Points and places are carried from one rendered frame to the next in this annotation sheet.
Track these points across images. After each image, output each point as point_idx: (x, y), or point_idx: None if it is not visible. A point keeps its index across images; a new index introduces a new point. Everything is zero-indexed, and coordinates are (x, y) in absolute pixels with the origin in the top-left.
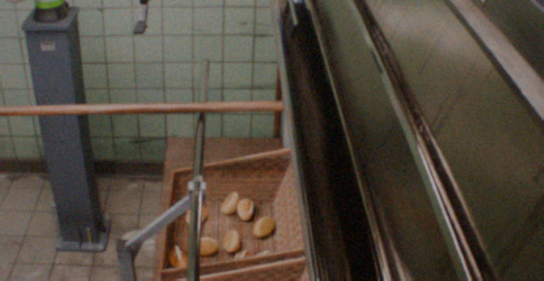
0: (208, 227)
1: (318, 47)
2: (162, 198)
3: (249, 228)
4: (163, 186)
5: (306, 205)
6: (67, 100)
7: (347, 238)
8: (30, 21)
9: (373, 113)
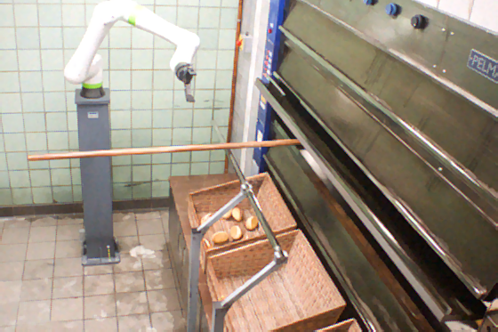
0: (216, 227)
1: (296, 108)
2: (180, 213)
3: (241, 225)
4: (177, 206)
5: (340, 177)
6: None
7: (362, 191)
8: (79, 98)
9: (358, 133)
